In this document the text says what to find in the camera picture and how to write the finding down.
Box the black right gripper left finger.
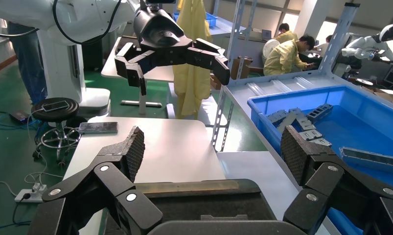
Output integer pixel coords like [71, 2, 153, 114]
[27, 125, 163, 235]

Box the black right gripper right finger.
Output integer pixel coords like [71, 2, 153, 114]
[280, 125, 393, 235]

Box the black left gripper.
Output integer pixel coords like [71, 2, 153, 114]
[114, 7, 231, 96]

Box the white desk with leg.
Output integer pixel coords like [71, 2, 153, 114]
[101, 35, 176, 119]

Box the yellow hanging lab coat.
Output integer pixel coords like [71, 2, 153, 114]
[173, 0, 213, 119]

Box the brown cardboard box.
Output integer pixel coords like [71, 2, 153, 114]
[230, 56, 254, 81]
[210, 73, 223, 91]

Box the dark smartphone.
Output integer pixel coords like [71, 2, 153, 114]
[41, 100, 69, 113]
[78, 121, 118, 135]

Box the small blue plastic bin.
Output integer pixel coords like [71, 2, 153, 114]
[173, 12, 218, 27]

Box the large blue plastic bin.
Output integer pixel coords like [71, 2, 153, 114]
[247, 85, 393, 235]

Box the white rounded side table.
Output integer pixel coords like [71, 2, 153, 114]
[62, 117, 226, 235]

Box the white power strip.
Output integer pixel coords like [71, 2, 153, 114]
[14, 183, 48, 204]

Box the black round stool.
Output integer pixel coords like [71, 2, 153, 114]
[31, 97, 84, 167]

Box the white chair back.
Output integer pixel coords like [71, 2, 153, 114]
[262, 39, 280, 65]

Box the flat brown cardboard piece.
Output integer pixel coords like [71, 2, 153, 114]
[361, 85, 393, 103]

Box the white round disk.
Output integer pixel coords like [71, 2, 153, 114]
[355, 77, 374, 87]

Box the seated man in yellow coat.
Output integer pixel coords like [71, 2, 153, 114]
[263, 35, 316, 77]

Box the dark power bank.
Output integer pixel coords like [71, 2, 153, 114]
[9, 110, 31, 124]

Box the white robot torso column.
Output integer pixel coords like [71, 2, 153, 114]
[37, 27, 112, 118]

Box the person in white clothes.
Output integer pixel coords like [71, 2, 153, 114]
[313, 35, 334, 57]

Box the white humanoid robot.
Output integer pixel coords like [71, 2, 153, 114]
[341, 24, 393, 80]

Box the person in blue jeans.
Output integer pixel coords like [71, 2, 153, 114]
[6, 21, 48, 105]

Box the white charging cable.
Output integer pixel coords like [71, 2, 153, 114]
[23, 108, 65, 187]

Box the black power cord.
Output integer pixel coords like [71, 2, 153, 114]
[0, 194, 33, 232]

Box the blue floor cable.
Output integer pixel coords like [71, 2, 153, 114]
[0, 110, 41, 131]

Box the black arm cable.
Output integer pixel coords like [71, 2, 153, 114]
[0, 28, 40, 38]
[52, 0, 123, 46]

